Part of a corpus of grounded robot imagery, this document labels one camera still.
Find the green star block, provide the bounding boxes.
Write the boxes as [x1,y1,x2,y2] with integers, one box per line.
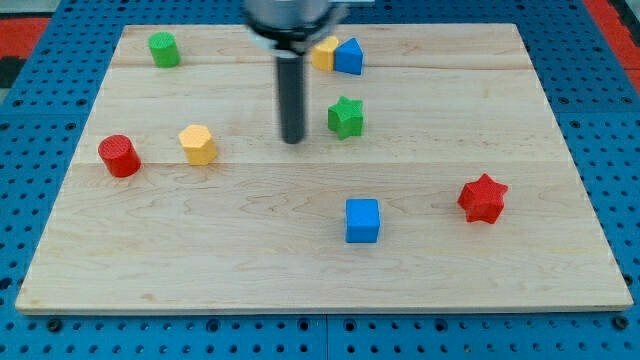
[327,96,364,140]

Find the blue triangle block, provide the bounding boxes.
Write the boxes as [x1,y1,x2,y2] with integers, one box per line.
[334,38,364,75]

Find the blue cube block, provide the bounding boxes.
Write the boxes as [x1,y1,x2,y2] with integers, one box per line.
[345,198,381,243]

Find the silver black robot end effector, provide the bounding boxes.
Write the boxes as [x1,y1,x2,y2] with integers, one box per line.
[243,0,347,55]

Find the green cylinder block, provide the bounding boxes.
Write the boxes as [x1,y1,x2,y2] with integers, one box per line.
[148,31,181,68]

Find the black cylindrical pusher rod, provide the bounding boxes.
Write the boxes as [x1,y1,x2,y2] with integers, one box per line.
[276,49,307,145]

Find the yellow half-round block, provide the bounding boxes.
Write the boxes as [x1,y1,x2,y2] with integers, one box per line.
[311,35,339,72]

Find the yellow hexagon block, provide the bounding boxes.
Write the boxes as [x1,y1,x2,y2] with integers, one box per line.
[178,125,218,166]

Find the light wooden board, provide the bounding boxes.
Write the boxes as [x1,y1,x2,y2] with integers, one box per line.
[16,23,633,315]

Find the red cylinder block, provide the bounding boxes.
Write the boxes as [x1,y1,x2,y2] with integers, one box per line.
[98,134,141,178]

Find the red star block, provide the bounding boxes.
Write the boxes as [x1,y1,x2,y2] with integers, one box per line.
[457,173,509,224]

